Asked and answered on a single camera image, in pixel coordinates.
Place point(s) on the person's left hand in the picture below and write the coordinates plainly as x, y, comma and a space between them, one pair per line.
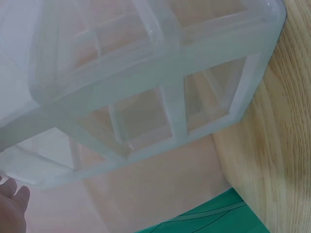
12, 211

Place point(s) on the person's left fingers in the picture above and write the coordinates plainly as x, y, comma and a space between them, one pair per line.
17, 196

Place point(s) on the translucent plastic storage box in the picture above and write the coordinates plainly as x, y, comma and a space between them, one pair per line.
136, 72

